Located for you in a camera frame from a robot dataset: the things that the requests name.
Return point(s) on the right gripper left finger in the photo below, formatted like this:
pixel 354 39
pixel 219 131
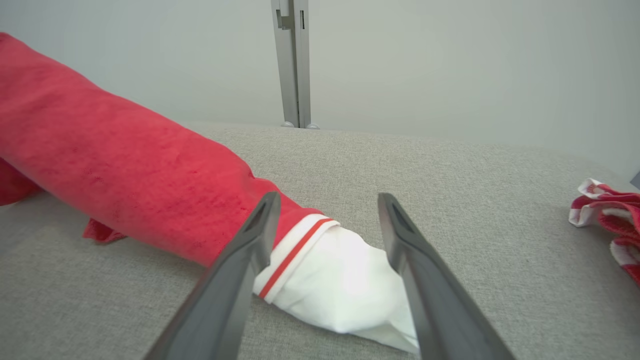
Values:
pixel 220 300

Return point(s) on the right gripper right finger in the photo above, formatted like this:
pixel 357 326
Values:
pixel 440 310

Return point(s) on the red and white basketball jersey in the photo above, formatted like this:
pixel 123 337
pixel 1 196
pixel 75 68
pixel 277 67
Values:
pixel 125 165

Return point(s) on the red shorts with white trim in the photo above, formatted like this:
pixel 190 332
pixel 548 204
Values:
pixel 615 215

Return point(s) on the grey metal wall post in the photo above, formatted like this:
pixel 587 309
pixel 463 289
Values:
pixel 295 60

